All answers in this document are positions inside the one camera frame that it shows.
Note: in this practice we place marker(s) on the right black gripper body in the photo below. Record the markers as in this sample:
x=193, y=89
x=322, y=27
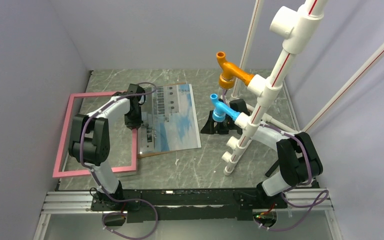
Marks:
x=223, y=127

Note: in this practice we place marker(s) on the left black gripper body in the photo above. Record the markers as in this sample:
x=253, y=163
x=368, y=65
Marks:
x=133, y=118

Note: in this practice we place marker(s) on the building and sky photo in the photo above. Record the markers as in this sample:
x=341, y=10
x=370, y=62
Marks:
x=185, y=129

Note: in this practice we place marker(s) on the pink picture frame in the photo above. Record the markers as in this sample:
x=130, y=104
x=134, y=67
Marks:
x=61, y=155

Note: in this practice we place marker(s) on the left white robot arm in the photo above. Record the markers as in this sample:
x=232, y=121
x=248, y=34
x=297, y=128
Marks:
x=89, y=141

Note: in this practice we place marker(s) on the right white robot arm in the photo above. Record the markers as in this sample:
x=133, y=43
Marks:
x=297, y=159

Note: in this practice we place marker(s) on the blue pipe fitting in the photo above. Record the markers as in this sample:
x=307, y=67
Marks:
x=221, y=110

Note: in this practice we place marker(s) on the orange pipe fitting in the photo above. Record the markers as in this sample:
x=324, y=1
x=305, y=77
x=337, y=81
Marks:
x=230, y=72

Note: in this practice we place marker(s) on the black flat bar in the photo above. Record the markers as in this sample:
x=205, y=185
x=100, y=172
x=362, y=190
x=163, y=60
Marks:
x=272, y=169

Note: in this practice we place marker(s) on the white pvc pipe stand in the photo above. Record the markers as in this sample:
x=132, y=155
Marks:
x=296, y=27

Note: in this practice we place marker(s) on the white diagonal pipe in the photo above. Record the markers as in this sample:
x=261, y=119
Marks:
x=361, y=71

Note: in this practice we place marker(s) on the brown frame backing board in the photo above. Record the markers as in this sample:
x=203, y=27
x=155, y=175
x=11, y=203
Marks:
x=157, y=113

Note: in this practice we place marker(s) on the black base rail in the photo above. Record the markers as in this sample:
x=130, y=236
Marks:
x=241, y=204

